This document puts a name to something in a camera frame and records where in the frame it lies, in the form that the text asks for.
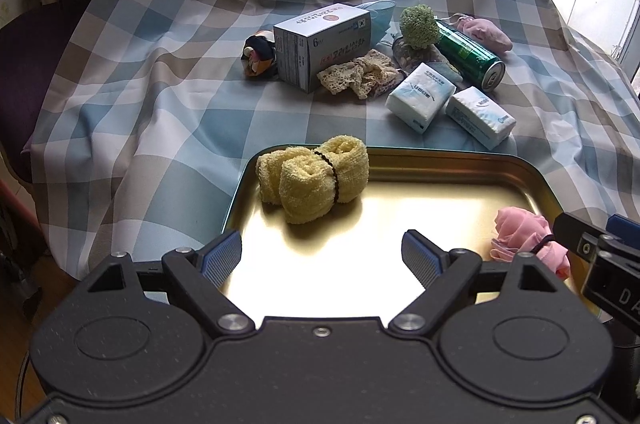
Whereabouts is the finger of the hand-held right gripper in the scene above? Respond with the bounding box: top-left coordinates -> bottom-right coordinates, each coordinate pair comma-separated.
552,211 -> 608,262
602,214 -> 640,255

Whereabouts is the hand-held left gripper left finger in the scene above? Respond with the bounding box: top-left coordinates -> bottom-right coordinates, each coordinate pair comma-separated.
85,230 -> 256,339

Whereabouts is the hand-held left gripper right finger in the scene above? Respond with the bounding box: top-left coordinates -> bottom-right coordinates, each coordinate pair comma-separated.
387,229 -> 583,338

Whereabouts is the gold metal tray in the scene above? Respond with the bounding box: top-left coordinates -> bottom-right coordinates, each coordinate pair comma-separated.
220,146 -> 587,321

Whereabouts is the pink cloth bundle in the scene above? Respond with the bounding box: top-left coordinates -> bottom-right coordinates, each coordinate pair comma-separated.
490,206 -> 571,282

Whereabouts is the yellow towel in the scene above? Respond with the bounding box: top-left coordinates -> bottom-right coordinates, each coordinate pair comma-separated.
255,135 -> 370,225

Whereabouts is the white tissue pack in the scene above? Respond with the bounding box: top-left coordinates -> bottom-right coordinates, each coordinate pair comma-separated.
446,86 -> 517,151
385,62 -> 457,135

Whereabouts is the beige lace cloth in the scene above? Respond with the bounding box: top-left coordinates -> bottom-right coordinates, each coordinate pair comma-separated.
316,48 -> 408,100

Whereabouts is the blue drawstring sachet pouch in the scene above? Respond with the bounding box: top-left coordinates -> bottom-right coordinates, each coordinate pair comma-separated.
391,34 -> 463,82

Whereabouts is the navy orange patterned cloth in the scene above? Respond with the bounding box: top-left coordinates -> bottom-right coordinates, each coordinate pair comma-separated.
241,31 -> 278,79

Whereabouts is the pink drawstring pouch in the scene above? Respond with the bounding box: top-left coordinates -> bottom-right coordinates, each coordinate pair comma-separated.
452,14 -> 513,53

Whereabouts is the green fuzzy scrunchie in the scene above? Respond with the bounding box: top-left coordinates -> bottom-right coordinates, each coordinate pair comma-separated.
399,4 -> 441,50

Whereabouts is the blue face mask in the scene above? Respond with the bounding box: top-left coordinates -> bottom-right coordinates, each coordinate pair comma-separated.
362,0 -> 398,40

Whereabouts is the checkered blanket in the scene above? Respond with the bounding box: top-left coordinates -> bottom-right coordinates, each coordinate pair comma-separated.
20,0 -> 640,320

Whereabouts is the green drink can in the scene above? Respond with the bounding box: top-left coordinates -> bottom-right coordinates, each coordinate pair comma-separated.
434,20 -> 506,92

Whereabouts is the white carton box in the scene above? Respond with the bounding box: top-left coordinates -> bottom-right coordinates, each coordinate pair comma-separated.
273,4 -> 373,93

